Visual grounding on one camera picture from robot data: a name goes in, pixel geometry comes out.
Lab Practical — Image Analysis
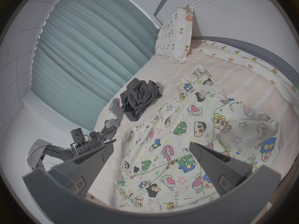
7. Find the black shirt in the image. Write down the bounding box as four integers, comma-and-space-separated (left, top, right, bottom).
120, 78, 163, 122

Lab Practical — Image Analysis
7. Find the bed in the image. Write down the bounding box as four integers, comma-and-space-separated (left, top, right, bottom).
85, 0, 299, 213

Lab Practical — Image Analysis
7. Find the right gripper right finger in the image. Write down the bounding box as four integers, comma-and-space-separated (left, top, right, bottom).
189, 141, 254, 196

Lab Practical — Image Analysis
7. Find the white printed pyjama top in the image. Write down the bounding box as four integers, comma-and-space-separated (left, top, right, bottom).
116, 64, 281, 213

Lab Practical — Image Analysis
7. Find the white printed pillow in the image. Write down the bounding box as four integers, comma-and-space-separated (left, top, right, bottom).
155, 6, 194, 63

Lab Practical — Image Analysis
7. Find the dark grey garment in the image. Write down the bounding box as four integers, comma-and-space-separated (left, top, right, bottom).
101, 120, 118, 138

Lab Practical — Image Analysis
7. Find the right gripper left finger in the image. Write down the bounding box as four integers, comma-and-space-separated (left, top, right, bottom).
48, 144, 115, 198

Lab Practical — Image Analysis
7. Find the blue-green curtain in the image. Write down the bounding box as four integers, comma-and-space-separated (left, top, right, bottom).
30, 0, 161, 131

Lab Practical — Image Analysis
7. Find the light grey garment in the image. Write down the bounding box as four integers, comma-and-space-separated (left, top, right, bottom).
106, 98, 124, 128

